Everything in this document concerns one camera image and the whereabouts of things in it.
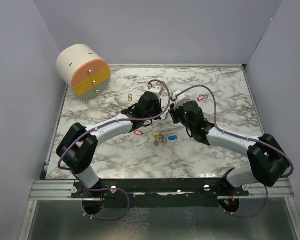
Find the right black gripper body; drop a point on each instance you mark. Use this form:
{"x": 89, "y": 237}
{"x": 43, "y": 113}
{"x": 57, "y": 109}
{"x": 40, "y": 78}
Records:
{"x": 178, "y": 116}

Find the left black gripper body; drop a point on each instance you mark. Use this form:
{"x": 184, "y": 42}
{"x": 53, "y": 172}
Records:
{"x": 156, "y": 110}

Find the red key tag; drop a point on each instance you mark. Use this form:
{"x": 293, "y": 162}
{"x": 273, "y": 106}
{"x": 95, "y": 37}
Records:
{"x": 138, "y": 132}
{"x": 200, "y": 98}

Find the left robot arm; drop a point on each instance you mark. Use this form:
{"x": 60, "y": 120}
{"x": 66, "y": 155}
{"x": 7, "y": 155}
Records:
{"x": 78, "y": 147}

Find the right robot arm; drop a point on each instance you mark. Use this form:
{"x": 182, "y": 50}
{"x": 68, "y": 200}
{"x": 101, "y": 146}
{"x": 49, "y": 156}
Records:
{"x": 267, "y": 163}

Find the orange blue carabiner cluster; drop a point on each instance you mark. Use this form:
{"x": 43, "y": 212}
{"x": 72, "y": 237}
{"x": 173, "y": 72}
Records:
{"x": 162, "y": 140}

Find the round three-drawer storage box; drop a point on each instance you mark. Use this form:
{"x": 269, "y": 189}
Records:
{"x": 84, "y": 71}

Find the black mounting base bar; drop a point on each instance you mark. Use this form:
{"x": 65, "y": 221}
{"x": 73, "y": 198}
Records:
{"x": 157, "y": 193}

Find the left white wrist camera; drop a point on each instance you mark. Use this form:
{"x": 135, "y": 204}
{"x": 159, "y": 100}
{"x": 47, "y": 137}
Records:
{"x": 156, "y": 89}

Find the aluminium rail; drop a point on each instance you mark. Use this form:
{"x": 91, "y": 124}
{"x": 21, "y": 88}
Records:
{"x": 60, "y": 190}

